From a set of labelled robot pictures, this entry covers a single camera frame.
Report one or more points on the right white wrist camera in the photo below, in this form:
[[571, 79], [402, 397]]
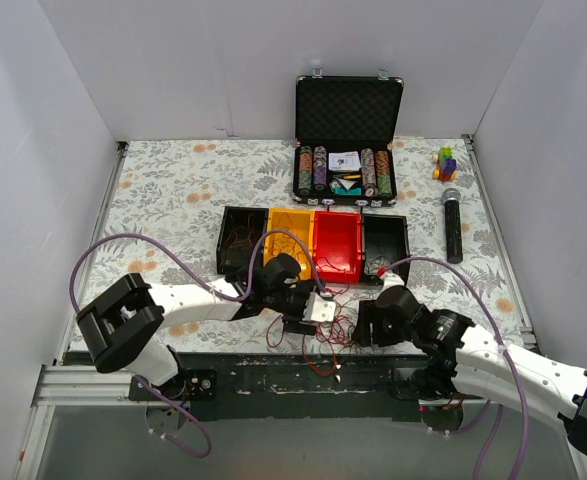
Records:
[[389, 279]]

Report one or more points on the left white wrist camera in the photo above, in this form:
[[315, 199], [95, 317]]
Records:
[[320, 308]]

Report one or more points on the black bin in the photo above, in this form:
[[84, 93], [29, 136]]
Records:
[[241, 228], [385, 241]]

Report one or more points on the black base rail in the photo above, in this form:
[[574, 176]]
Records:
[[252, 386]]

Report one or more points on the colourful toy block car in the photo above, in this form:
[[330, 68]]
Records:
[[445, 165]]

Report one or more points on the playing card deck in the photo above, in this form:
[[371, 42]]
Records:
[[344, 161]]

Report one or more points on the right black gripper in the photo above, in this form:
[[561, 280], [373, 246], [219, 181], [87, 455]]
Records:
[[366, 326]]

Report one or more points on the red bin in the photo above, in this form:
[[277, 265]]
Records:
[[337, 245]]

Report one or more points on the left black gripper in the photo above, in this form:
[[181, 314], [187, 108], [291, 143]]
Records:
[[300, 304]]

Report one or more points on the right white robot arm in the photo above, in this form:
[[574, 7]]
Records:
[[466, 358]]

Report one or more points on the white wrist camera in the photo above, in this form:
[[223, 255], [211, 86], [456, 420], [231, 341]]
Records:
[[389, 279], [320, 308]]

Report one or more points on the black poker chip case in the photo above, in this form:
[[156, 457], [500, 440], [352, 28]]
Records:
[[341, 114]]

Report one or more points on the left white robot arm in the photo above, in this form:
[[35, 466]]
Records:
[[119, 327]]

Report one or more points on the floral table mat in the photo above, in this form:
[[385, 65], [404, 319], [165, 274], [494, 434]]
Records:
[[166, 209]]

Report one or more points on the black microphone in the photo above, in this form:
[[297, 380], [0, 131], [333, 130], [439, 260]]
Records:
[[453, 232]]

